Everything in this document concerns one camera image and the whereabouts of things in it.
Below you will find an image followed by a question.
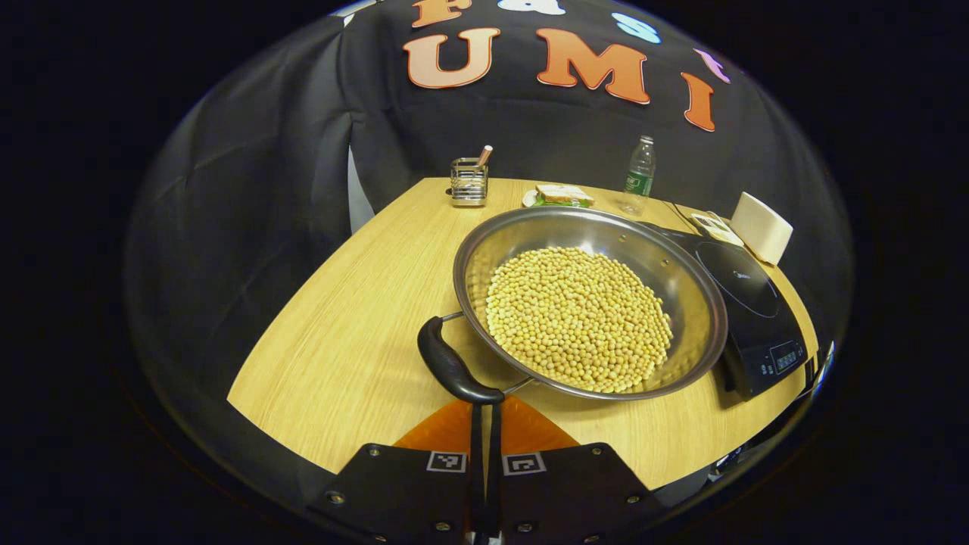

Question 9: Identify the stainless steel pot black handle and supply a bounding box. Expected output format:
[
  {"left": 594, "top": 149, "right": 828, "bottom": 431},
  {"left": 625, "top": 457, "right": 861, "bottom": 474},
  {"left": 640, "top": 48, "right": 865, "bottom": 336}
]
[{"left": 417, "top": 204, "right": 729, "bottom": 405}]

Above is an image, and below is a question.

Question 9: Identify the metal wire holder basket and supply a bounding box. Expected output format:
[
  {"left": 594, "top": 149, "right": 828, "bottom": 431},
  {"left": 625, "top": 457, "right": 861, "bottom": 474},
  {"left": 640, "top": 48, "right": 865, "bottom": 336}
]
[{"left": 450, "top": 157, "right": 489, "bottom": 207}]

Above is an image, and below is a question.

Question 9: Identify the black induction cooktop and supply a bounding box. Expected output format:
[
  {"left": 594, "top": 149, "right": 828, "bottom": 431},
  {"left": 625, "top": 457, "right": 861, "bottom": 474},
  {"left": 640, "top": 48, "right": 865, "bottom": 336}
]
[{"left": 640, "top": 220, "right": 809, "bottom": 400}]

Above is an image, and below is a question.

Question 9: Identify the printed paper card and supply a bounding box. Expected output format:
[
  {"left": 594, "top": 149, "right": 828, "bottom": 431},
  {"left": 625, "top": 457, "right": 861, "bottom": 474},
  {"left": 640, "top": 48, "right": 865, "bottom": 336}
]
[{"left": 690, "top": 212, "right": 744, "bottom": 248}]

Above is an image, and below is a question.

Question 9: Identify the clear plastic water bottle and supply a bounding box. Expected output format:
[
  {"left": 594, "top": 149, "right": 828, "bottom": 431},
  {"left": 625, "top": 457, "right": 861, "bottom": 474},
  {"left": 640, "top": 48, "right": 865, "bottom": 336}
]
[{"left": 622, "top": 135, "right": 657, "bottom": 217}]

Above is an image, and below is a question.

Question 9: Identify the black backdrop cloth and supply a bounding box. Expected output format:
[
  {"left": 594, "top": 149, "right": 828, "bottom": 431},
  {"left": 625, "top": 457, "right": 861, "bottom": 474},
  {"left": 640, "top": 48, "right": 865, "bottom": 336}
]
[{"left": 125, "top": 0, "right": 855, "bottom": 485}]

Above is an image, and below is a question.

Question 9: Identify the pile of yellow soybeans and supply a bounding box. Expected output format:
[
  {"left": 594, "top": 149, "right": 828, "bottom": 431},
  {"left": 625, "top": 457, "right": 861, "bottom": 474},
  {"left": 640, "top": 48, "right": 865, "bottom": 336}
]
[{"left": 484, "top": 246, "right": 675, "bottom": 394}]

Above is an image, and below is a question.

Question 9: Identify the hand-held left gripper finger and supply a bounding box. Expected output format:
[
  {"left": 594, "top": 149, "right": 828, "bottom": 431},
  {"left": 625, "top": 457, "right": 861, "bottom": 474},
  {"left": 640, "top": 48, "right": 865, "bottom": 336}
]
[
  {"left": 307, "top": 397, "right": 485, "bottom": 545},
  {"left": 484, "top": 395, "right": 671, "bottom": 545}
]

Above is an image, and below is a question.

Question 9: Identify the small white plate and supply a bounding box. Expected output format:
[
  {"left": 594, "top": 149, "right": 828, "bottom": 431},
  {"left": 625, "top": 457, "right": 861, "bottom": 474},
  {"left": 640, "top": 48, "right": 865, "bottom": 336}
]
[{"left": 522, "top": 189, "right": 595, "bottom": 210}]

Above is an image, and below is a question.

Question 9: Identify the black power cable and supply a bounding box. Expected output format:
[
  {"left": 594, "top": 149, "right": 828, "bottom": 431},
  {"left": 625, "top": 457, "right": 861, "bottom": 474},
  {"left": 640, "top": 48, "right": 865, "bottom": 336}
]
[{"left": 661, "top": 199, "right": 701, "bottom": 234}]

